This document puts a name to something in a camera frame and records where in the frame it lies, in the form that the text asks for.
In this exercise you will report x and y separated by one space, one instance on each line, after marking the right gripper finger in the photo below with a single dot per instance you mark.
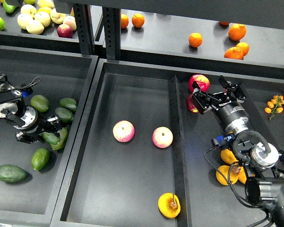
227 85
196 86

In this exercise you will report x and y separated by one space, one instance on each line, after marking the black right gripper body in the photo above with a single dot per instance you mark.
227 109

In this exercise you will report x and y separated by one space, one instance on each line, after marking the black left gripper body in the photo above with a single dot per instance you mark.
32 133

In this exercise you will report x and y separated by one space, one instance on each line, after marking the yellow pear with stem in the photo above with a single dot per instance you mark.
169 205

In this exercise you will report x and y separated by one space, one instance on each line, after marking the dark green avocado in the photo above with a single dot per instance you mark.
50 137

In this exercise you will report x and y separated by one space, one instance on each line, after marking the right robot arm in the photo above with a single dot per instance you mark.
264 186

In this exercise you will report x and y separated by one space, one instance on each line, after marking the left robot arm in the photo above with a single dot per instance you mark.
27 119

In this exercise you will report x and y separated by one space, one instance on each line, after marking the green avocado lower centre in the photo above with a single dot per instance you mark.
63 133

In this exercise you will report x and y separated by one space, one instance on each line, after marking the green avocado middle right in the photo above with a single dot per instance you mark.
64 114

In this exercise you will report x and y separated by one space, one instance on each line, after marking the green avocado top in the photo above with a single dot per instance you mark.
40 103

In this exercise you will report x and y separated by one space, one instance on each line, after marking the green avocado upper right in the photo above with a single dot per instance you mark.
69 103

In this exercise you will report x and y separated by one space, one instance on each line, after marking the light green avocado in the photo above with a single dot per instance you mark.
40 158

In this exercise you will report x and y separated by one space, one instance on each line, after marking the yellow pear round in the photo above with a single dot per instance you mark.
228 157

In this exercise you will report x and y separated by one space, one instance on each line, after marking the large dark avocado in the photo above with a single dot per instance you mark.
12 173

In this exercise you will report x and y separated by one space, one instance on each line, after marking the yellow pear lower left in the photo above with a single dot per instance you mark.
224 174

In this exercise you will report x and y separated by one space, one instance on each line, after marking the yellow pear lower middle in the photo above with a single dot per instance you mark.
242 176

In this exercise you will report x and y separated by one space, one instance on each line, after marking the pale yellow pear front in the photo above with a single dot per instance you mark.
34 27

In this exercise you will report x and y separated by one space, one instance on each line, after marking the pale yellow pear centre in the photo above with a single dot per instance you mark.
43 18

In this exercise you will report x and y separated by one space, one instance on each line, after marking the pale yellow pear left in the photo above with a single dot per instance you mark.
23 19

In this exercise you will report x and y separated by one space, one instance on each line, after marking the bright red apple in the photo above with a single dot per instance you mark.
201 80

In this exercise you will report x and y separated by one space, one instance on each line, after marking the dark red apple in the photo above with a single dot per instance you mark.
190 104

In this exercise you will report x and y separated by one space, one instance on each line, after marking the orange front right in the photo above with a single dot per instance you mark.
234 53

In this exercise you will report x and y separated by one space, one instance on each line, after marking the black tray divider right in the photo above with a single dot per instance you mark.
271 130

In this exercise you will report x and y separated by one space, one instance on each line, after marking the black tray divider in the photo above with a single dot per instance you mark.
271 130
178 153

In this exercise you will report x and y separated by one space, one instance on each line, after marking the orange small right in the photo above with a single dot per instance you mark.
244 47

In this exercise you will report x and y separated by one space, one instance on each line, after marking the orange shelf centre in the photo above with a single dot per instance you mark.
195 40

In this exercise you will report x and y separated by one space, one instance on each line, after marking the orange cherry tomato bunch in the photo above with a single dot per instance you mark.
274 106

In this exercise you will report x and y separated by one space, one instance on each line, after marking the large orange shelf right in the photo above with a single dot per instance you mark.
237 32

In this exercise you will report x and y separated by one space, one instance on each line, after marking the pink apple right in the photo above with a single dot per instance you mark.
162 137

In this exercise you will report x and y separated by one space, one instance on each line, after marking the pink apple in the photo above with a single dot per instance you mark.
162 137
123 131

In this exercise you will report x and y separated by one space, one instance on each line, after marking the orange hidden at back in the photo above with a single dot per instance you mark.
223 23

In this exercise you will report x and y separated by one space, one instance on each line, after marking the pink apple left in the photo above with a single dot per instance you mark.
123 131

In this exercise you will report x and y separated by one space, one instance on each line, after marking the black left tray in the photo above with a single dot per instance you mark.
32 201

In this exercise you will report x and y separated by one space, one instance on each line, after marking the black tray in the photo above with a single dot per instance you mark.
109 183
32 201

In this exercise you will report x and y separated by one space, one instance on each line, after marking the orange on shelf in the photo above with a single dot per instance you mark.
138 20

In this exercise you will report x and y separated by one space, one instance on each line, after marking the red apple on shelf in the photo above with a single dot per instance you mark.
64 31

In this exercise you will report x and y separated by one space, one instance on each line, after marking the black centre tray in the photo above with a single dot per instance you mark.
109 183

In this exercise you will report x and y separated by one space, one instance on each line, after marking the orange half hidden left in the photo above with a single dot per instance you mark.
124 21

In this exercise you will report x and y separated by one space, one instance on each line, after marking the pale peach fruit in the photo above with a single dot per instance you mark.
70 21

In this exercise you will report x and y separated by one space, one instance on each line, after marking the black tray divider centre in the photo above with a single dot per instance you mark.
178 153

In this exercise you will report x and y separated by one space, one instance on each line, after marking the black shelf post right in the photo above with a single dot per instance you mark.
112 28

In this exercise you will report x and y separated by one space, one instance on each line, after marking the black shelf post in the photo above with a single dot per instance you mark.
112 28
84 28

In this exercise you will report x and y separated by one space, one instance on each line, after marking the black shelf post left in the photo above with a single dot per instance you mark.
84 28

